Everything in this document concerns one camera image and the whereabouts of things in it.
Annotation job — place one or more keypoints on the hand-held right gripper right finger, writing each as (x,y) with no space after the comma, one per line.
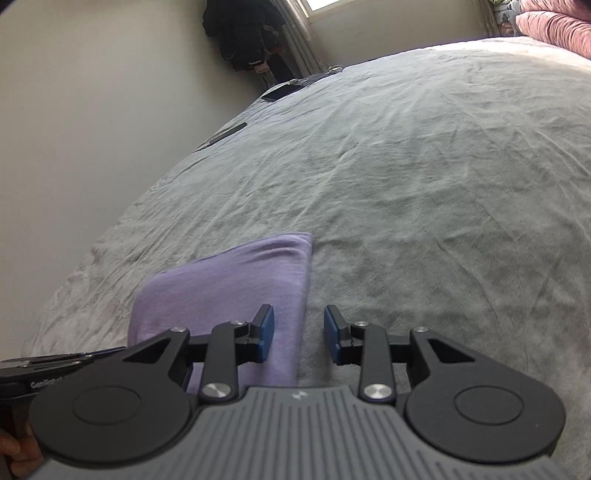
(331,334)

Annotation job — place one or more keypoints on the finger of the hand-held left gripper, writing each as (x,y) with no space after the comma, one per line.
(60,361)

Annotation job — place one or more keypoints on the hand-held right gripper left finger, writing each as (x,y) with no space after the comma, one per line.
(267,333)

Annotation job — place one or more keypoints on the purple pants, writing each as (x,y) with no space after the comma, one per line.
(240,286)

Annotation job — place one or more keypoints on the hanging dark clothes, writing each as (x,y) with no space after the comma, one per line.
(244,32)

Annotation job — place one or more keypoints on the person's left hand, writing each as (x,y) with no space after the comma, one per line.
(18,457)

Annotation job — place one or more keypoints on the black phone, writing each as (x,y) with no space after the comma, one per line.
(222,135)

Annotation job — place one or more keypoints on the patterned grey curtain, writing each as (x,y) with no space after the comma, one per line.
(302,41)
(489,18)

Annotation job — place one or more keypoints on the window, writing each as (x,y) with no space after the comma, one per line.
(325,3)

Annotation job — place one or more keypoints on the grey-blue cloth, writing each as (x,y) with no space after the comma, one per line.
(506,21)

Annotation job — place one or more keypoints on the floral green pillow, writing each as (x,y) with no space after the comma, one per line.
(505,3)

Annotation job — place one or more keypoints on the folded pink quilt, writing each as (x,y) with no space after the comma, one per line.
(558,32)

